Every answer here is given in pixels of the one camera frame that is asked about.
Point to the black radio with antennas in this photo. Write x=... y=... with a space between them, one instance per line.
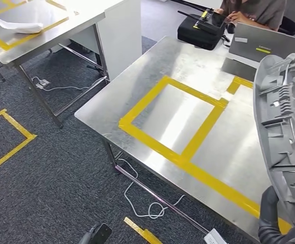
x=211 y=22

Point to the white plastic trim part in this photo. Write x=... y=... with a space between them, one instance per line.
x=20 y=27

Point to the steel table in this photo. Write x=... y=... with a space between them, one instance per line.
x=48 y=37

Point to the yellow floor tape square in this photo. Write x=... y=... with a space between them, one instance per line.
x=17 y=123
x=142 y=232

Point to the black carrying case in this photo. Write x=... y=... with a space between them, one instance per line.
x=198 y=38

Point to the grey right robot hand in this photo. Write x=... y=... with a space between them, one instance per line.
x=284 y=235

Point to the white cabinet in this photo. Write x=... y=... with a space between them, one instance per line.
x=122 y=40

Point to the steel workbench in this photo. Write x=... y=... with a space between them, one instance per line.
x=162 y=67

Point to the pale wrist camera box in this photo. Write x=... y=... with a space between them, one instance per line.
x=215 y=237

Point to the black computer mouse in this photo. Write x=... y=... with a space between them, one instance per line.
x=231 y=28

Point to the grey plastic wheel hubcap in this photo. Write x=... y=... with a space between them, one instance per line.
x=277 y=134

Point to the yellow tape frame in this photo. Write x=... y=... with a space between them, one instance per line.
x=150 y=143
x=56 y=24

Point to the grey laptop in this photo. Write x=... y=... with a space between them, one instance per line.
x=252 y=43

